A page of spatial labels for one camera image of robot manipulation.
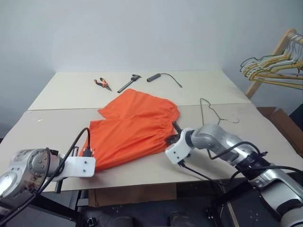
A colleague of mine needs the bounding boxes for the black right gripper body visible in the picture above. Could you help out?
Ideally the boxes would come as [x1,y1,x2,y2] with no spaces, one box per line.
[166,133,182,147]

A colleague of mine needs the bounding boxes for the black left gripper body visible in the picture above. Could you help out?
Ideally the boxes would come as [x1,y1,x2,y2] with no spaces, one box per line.
[81,147,96,158]

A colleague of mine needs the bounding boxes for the orange shorts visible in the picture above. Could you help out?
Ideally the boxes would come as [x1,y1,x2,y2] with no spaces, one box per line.
[89,88,181,171]

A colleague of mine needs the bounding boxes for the brown cardboard sheet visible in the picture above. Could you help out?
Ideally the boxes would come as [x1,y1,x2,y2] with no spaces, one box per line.
[88,183,178,208]

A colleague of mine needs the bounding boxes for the black caliper tool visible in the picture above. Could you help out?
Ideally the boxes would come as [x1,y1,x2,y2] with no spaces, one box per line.
[117,74,143,94]

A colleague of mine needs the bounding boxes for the brown cardboard box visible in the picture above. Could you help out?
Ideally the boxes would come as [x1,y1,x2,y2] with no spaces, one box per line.
[257,106,303,154]

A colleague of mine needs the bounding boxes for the wooden clothes rack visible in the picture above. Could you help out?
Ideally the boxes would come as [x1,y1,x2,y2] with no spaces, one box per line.
[245,28,303,98]

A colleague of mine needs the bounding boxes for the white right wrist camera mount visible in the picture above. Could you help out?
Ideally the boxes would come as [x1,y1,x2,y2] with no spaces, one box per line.
[165,128,194,164]

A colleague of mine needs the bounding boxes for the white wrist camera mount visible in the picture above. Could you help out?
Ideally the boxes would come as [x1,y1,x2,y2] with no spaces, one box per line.
[62,156,97,178]
[165,128,194,164]

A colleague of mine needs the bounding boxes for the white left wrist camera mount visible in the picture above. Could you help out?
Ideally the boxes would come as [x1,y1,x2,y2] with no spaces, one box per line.
[62,156,97,178]

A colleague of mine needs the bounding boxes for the thin wire hanger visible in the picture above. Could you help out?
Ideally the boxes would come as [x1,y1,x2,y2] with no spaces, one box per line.
[199,97,240,126]

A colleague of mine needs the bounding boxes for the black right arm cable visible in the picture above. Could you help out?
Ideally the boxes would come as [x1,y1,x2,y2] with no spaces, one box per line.
[179,141,303,188]

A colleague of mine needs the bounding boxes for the black USB hub with cable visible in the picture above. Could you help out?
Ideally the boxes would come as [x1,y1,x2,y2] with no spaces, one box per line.
[146,73,183,89]

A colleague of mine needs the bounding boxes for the orange-handled pliers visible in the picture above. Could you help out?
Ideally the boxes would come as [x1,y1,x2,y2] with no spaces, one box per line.
[93,77,113,92]

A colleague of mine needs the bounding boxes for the black table frame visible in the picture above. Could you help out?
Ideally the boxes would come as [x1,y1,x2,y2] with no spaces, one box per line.
[35,182,240,227]

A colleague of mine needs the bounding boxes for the gold wire hanger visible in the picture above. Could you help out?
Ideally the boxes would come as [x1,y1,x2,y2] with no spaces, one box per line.
[243,44,303,82]
[248,63,303,90]

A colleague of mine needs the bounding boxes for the white wire hanger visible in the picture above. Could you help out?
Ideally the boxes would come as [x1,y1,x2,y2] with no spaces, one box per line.
[239,33,303,73]

